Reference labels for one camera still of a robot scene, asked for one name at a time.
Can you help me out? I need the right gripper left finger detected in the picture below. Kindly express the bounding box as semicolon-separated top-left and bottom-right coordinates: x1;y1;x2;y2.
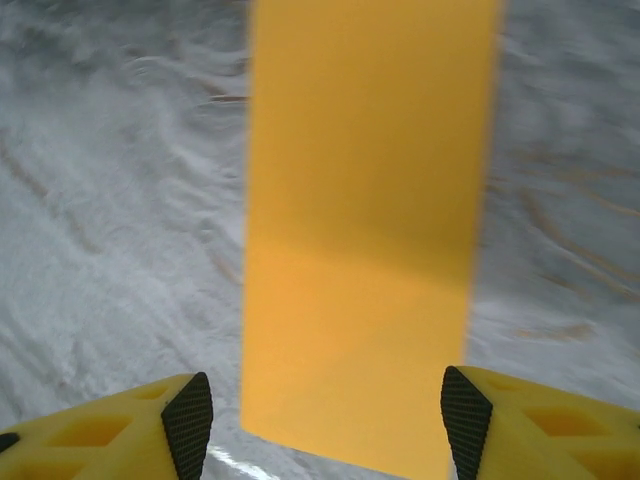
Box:
0;372;215;480

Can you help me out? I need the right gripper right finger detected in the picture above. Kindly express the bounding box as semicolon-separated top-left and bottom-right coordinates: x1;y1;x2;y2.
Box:
439;364;640;480

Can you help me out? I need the orange paper sheet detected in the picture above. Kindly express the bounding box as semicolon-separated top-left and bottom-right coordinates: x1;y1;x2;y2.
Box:
239;0;504;479

